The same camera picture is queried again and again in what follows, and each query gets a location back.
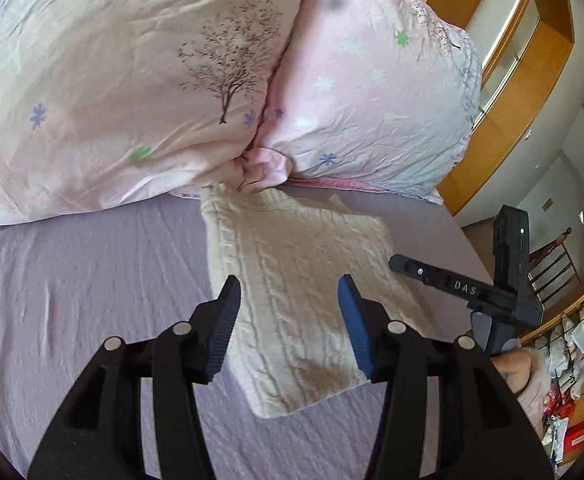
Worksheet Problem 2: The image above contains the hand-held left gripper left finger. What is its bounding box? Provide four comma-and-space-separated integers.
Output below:
27, 274, 242, 480

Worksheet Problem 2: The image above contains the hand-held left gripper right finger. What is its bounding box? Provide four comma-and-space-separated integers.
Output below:
337, 273, 555, 480

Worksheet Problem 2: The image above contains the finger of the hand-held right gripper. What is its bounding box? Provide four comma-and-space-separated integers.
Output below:
389, 253, 498, 309

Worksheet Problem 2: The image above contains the cream cable-knit sweater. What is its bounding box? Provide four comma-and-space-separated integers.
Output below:
200, 183, 440, 419

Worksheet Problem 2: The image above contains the person's right hand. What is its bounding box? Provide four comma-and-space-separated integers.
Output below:
491, 347, 532, 394

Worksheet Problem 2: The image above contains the dark wooden chair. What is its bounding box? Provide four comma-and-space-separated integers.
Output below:
526, 227, 583, 311

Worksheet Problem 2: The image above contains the cluttered wooden shelf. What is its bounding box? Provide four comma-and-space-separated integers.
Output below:
520, 269, 584, 477

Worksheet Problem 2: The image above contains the bed with lavender sheet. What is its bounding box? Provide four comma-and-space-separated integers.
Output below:
0, 180, 498, 480

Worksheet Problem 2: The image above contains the pink pillow with star print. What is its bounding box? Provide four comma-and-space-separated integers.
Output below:
239, 0, 483, 206

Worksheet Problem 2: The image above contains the wooden headboard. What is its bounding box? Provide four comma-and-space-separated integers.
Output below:
419, 0, 575, 217

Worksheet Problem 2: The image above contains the pink pillow with tree print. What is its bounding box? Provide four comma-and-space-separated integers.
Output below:
0, 0, 305, 226

